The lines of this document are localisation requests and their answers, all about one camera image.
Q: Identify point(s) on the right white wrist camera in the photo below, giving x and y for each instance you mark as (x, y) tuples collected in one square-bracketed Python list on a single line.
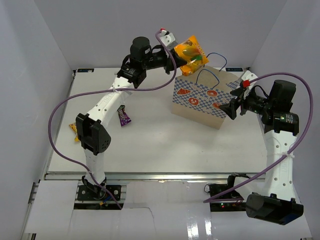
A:
[(247, 77)]

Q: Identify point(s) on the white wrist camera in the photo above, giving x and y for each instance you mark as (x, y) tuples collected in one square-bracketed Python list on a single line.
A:
[(247, 77), (168, 39)]

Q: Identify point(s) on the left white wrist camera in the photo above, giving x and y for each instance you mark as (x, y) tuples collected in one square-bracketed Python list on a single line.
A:
[(168, 39)]

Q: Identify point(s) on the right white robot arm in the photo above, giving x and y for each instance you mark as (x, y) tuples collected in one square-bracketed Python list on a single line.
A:
[(275, 201)]

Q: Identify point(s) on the black xdof label sticker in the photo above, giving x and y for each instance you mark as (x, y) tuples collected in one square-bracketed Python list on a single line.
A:
[(233, 69)]

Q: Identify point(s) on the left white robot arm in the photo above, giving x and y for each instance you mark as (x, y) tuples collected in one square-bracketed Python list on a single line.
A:
[(92, 126)]

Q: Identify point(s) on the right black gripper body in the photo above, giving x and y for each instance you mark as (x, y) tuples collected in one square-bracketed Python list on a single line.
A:
[(256, 104)]

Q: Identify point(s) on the white front cover sheet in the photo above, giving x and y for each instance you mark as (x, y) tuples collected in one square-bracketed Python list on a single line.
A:
[(151, 211)]

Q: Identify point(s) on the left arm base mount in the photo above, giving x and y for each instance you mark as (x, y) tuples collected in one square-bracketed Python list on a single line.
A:
[(85, 194)]

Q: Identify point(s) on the orange mango gummy bag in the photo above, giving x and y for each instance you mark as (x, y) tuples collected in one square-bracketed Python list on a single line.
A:
[(191, 51)]

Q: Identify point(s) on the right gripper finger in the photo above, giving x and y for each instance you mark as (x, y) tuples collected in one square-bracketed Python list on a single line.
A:
[(239, 92), (230, 109)]

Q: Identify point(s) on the purple m&m's packet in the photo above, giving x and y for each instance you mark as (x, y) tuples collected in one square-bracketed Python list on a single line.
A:
[(123, 117)]

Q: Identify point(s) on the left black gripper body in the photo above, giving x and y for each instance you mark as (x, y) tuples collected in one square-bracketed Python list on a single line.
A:
[(160, 59)]

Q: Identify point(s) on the blue checkered paper bag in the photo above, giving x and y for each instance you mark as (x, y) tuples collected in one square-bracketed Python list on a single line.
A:
[(197, 97)]

